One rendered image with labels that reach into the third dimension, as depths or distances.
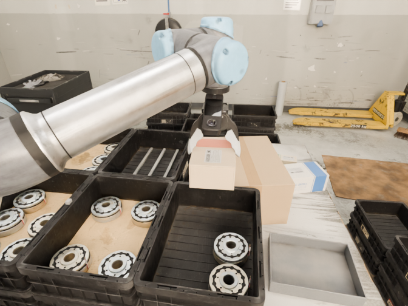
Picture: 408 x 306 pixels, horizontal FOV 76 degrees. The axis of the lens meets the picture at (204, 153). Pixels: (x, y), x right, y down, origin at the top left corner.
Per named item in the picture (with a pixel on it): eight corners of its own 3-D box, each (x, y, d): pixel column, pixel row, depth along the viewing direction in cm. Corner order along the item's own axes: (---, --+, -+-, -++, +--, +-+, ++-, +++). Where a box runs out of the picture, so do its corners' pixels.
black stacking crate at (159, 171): (175, 205, 99) (173, 181, 94) (102, 198, 103) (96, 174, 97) (194, 153, 133) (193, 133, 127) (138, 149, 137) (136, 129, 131)
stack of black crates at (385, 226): (428, 281, 144) (447, 254, 133) (371, 277, 147) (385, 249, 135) (390, 227, 179) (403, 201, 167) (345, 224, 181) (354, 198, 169)
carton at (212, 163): (234, 190, 70) (235, 167, 66) (189, 187, 71) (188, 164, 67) (233, 159, 84) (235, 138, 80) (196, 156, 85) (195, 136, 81)
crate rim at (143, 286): (264, 311, 56) (266, 305, 55) (132, 291, 60) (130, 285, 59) (258, 193, 90) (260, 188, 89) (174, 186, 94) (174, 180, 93)
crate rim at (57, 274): (132, 291, 60) (130, 285, 59) (15, 273, 64) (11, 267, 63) (174, 186, 94) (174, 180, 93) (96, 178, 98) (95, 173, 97)
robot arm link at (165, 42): (173, 33, 47) (221, 30, 52) (146, 27, 54) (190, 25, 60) (175, 78, 51) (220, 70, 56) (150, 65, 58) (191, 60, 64)
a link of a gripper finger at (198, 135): (191, 147, 80) (209, 124, 76) (189, 156, 75) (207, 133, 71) (183, 141, 79) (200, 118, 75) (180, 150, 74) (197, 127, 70)
